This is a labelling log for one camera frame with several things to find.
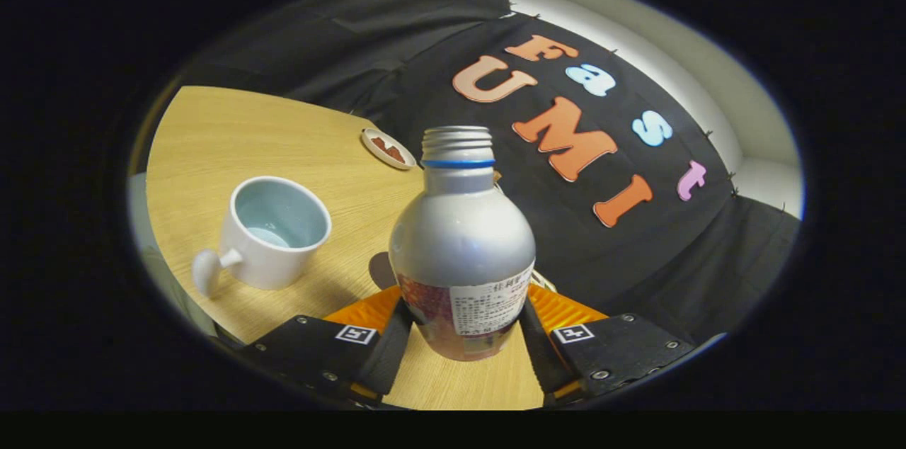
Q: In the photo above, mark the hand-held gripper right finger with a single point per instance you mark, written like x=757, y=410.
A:
x=541, y=357

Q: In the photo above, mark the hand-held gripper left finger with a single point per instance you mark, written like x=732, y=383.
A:
x=389, y=353

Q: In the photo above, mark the silver bottle with red label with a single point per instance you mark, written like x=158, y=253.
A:
x=460, y=236

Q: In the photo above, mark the white cup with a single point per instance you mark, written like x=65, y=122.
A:
x=251, y=261

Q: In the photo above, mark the small plate with red food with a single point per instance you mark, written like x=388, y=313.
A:
x=388, y=149

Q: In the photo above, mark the wooden table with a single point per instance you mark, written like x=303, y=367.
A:
x=212, y=144

